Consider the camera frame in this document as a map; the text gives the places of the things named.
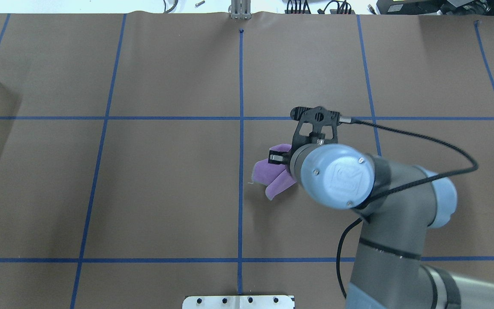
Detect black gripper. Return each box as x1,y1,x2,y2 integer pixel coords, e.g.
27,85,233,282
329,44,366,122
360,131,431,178
268,107,341,166

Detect purple microfiber cloth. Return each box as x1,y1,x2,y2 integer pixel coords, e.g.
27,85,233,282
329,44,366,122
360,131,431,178
251,158,297,201

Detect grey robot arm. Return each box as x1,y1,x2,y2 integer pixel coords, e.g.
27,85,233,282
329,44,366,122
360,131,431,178
268,107,494,309

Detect brown table mat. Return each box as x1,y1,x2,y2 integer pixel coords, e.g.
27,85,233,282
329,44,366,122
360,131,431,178
0,12,494,309

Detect black equipment at corner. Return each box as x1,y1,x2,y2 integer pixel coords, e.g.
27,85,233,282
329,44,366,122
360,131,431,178
376,0,494,16

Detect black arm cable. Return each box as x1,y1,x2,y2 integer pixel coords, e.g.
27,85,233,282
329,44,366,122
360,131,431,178
336,116,479,299

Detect grey metal camera post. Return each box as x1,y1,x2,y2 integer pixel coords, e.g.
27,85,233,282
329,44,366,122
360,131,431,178
228,0,252,20

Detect black cables at table edge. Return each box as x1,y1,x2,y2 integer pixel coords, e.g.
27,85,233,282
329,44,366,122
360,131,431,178
286,0,356,15

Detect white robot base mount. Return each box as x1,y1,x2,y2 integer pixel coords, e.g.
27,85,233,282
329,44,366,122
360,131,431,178
182,295,296,309

